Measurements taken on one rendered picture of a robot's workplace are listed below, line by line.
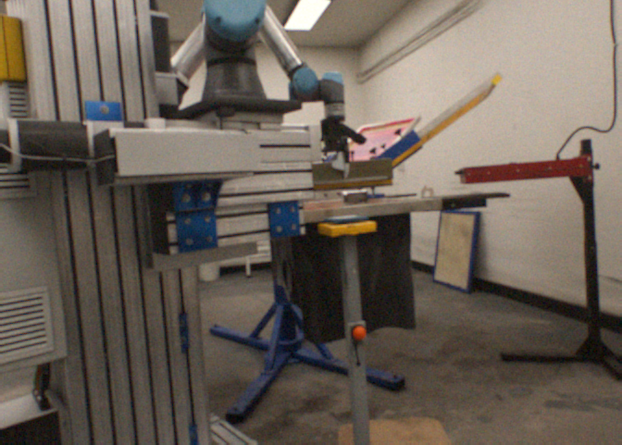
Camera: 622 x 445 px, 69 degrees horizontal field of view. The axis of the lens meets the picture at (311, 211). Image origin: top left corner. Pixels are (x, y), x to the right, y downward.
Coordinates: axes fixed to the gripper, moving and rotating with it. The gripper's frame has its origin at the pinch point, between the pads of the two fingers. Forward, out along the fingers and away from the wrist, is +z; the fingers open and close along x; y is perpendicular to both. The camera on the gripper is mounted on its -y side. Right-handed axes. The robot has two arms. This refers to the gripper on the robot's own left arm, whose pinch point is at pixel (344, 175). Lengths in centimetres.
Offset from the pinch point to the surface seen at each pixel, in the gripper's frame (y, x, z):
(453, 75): -200, -234, -93
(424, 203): -22.7, 13.7, 11.7
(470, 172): -88, -54, 2
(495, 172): -99, -48, 3
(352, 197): -18.3, -43.1, 9.3
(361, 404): 12, 33, 66
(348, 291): 13.1, 33.0, 33.1
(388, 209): -9.4, 13.7, 12.5
